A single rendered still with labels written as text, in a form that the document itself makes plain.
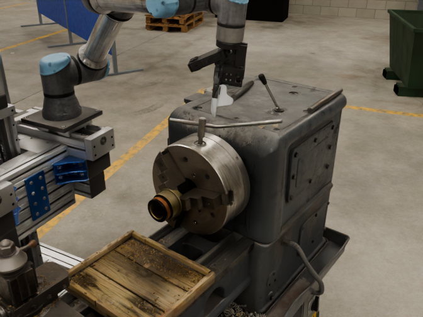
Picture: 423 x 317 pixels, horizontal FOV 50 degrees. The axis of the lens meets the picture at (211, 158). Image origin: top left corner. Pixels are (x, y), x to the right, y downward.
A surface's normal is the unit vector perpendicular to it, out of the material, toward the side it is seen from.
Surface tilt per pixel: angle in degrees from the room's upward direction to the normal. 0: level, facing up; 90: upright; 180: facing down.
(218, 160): 36
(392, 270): 0
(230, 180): 63
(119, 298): 0
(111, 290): 0
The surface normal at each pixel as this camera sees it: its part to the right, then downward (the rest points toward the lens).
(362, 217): 0.00, -0.89
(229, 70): -0.14, 0.49
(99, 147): 0.89, 0.21
